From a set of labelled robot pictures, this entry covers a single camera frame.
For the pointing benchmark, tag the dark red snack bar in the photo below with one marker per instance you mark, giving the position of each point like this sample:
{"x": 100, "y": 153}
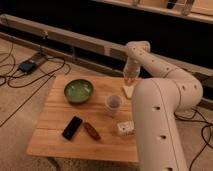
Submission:
{"x": 92, "y": 131}

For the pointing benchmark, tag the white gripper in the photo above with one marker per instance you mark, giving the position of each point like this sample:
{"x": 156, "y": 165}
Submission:
{"x": 131, "y": 71}

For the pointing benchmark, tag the translucent plastic cup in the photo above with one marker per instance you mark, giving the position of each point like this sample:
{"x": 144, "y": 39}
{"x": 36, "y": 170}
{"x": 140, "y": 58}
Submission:
{"x": 113, "y": 104}

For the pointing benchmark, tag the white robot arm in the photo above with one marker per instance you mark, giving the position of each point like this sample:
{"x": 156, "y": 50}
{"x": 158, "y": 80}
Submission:
{"x": 155, "y": 99}

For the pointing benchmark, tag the green ceramic bowl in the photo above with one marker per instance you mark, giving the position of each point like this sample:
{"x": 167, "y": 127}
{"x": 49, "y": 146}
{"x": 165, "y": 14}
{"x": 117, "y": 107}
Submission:
{"x": 78, "y": 91}

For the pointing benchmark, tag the white sponge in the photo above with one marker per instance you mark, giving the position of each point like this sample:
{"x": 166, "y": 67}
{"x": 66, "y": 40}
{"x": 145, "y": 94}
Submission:
{"x": 128, "y": 91}

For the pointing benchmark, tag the black smartphone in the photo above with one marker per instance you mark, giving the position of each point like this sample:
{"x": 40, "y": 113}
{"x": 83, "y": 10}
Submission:
{"x": 72, "y": 127}

